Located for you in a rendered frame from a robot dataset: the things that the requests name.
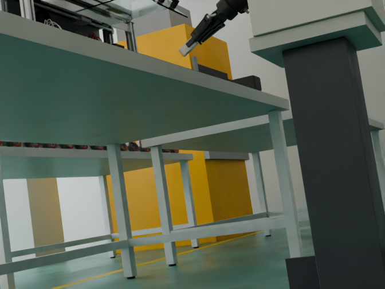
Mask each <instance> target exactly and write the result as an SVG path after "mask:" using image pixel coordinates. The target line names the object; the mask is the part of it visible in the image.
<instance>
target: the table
mask: <svg viewBox="0 0 385 289"><path fill-rule="evenodd" d="M3 142H4V144H5V145H6V146H7V147H5V146H2V144H3ZM3 142H2V141H0V264H4V263H9V262H12V257H18V256H24V255H29V254H34V253H39V252H45V251H51V250H55V249H60V248H66V247H72V246H76V245H81V244H88V243H93V242H97V241H103V240H107V243H111V242H114V241H115V239H116V238H119V234H118V233H113V225H112V216H111V207H110V203H109V194H108V185H107V177H106V175H111V173H110V168H109V159H108V151H107V146H89V147H90V148H91V150H88V145H76V144H58V145H59V146H60V147H61V149H57V144H52V143H29V142H23V143H24V145H25V146H26V147H22V142H5V141H3ZM41 145H42V146H43V148H40V147H41ZM74 147H75V148H76V149H74ZM103 149H104V150H103ZM128 150H129V151H128ZM150 151H151V149H148V148H142V142H141V140H139V141H138V142H137V143H135V142H129V143H123V144H120V152H121V160H122V165H123V172H128V171H134V170H140V169H146V168H149V167H153V165H152V156H151V152H150ZM162 153H163V161H164V165H167V164H172V163H178V162H180V169H181V174H182V182H183V190H184V197H185V202H186V210H187V217H188V224H180V225H173V230H175V229H180V228H186V227H190V226H195V225H197V220H196V215H195V208H194V200H193V193H192V188H191V180H190V172H189V168H188V161H190V160H193V154H186V153H179V150H171V149H162ZM70 177H98V178H99V187H100V195H101V203H102V209H103V217H104V225H105V234H106V235H102V236H96V237H90V238H86V239H80V240H73V241H67V242H63V243H57V244H51V245H44V246H41V247H34V248H28V249H22V250H18V251H12V252H11V247H10V237H9V227H8V222H7V212H6V203H5V193H4V187H3V179H30V178H70ZM159 232H162V227H159V228H151V229H143V230H138V231H131V233H132V236H137V235H146V234H151V233H159ZM0 286H1V289H15V281H14V273H10V274H6V275H1V276H0Z"/></svg>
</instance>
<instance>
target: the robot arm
mask: <svg viewBox="0 0 385 289"><path fill-rule="evenodd" d="M216 7H217V9H216V10H215V11H214V12H212V13H211V14H210V15H208V13H207V14H205V16H204V18H203V20H201V22H200V23H199V24H198V26H197V27H196V28H195V29H194V30H193V31H192V33H191V34H190V35H191V38H190V39H189V40H188V41H187V42H186V43H185V44H184V45H183V46H182V47H181V48H180V49H179V50H178V51H179V52H180V53H181V55H182V56H184V57H185V56H187V55H188V54H189V53H190V52H191V51H192V50H193V49H194V48H195V47H196V46H197V45H198V44H200V45H202V43H201V42H205V41H206V40H207V39H209V38H210V37H211V36H212V35H213V34H215V33H216V32H217V31H218V30H220V29H222V28H223V27H225V24H224V22H225V21H226V20H227V19H228V20H230V21H231V20H233V19H234V18H235V17H236V16H237V15H238V13H240V14H242V13H245V12H246V13H247V14H249V11H248V9H249V7H248V0H220V1H219V2H218V3H217V4H216Z"/></svg>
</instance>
